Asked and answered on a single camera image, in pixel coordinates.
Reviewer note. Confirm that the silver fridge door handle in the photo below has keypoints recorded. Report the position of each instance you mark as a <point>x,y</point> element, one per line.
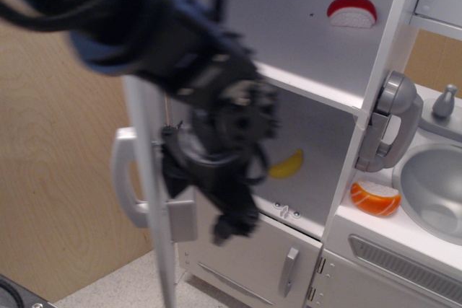
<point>122,156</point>

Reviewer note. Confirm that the grey toy telephone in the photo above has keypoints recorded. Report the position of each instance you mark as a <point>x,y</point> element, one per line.
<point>392,125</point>

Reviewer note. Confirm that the orange salmon sushi toy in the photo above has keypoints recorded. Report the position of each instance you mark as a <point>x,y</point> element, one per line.
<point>375,199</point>

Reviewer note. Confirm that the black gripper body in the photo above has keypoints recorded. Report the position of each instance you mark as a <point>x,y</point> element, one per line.
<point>221,177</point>

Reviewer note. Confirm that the black device corner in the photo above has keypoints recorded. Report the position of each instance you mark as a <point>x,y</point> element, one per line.
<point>14,295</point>

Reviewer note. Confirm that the grey oven vent panel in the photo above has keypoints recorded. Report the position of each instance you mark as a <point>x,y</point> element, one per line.
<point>407,269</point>

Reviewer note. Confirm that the red tuna sushi toy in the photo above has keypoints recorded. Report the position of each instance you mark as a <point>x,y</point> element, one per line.
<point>352,13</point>

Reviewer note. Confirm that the yellow toy banana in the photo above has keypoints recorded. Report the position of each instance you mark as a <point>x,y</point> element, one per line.
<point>287,167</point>

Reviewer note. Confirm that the grey toy faucet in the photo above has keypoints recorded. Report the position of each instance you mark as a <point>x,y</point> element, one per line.
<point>441,116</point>

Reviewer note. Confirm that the white toy fridge door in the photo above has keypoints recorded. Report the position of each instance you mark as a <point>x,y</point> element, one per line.
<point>146,110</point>

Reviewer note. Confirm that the silver toy sink basin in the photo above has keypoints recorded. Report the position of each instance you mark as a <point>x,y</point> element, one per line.
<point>428,177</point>

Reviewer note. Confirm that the brass cabinet hinge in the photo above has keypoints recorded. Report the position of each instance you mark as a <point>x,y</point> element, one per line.
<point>311,294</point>
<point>320,265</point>

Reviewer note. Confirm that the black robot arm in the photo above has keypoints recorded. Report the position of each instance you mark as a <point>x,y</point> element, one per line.
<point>182,47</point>

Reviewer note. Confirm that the brass lower cabinet hinge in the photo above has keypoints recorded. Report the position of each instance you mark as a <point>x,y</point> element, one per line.
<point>311,294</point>

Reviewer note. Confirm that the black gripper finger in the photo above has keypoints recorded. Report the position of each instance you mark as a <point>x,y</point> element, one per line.
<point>176,180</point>
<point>226,227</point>

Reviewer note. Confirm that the white lower freezer door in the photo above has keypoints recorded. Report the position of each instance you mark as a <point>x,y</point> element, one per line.
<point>249,268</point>

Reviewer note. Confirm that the silver freezer door handle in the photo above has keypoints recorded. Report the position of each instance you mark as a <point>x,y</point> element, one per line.
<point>285,281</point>

